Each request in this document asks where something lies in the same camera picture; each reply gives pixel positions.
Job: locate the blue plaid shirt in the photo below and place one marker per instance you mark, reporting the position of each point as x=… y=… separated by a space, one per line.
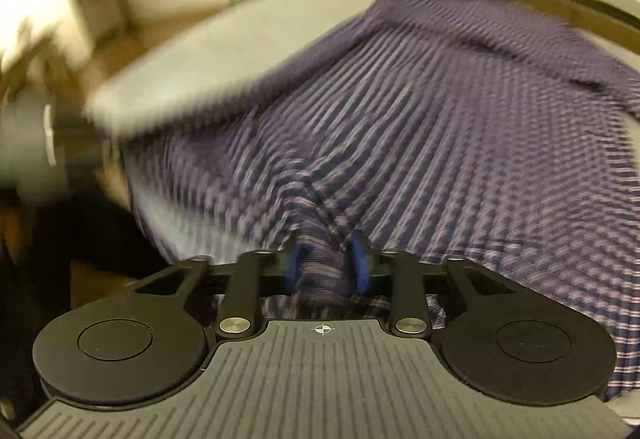
x=425 y=144

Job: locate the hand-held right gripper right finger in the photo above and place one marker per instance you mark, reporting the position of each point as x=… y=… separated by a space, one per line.
x=359 y=265

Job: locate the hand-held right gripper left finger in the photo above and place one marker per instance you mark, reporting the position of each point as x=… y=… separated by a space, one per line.
x=294 y=270

